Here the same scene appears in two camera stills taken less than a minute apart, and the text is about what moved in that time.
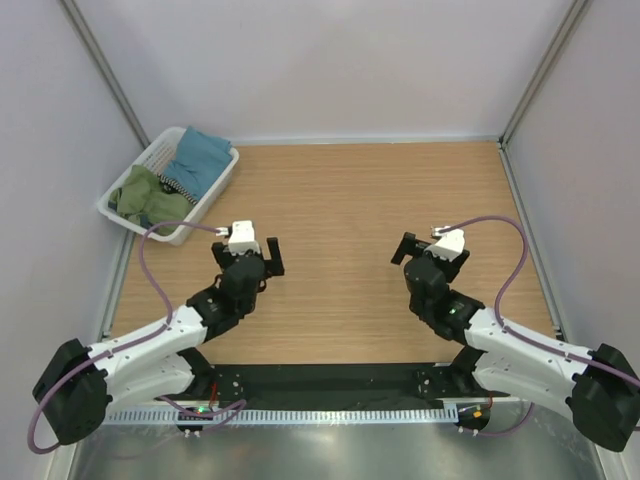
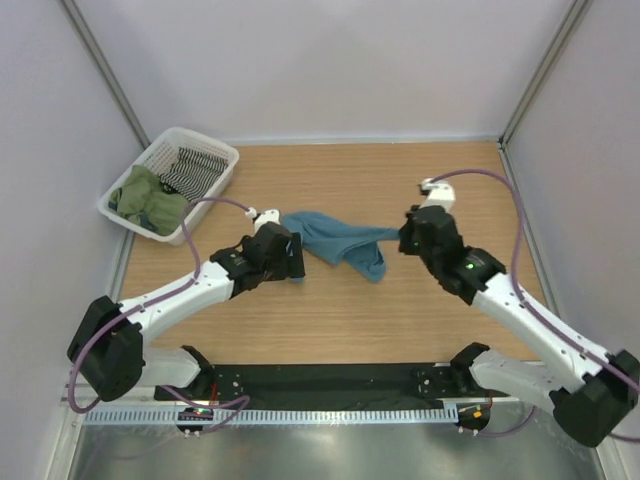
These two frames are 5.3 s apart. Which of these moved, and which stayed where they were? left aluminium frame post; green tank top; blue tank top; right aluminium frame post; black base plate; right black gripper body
Moved: right black gripper body; blue tank top
Stayed: black base plate; green tank top; right aluminium frame post; left aluminium frame post
